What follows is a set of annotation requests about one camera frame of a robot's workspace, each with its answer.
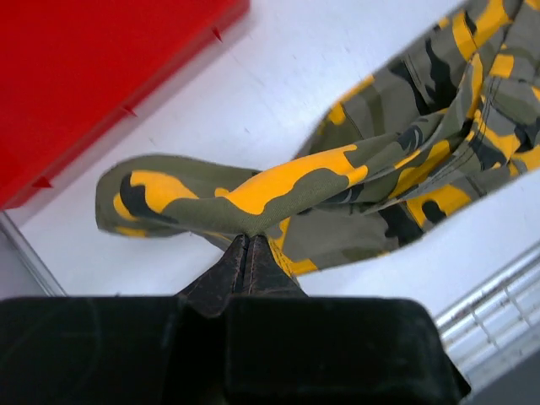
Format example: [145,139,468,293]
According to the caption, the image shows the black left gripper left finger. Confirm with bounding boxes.
[0,234,251,405]

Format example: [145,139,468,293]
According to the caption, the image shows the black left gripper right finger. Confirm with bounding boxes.
[224,236,471,404]

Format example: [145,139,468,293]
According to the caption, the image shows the camouflage yellow green trousers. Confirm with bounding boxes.
[95,1,539,276]

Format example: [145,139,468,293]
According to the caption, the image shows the red plastic tray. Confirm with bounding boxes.
[1,0,250,208]

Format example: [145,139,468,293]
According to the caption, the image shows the aluminium frame rail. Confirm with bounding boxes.
[436,244,539,386]

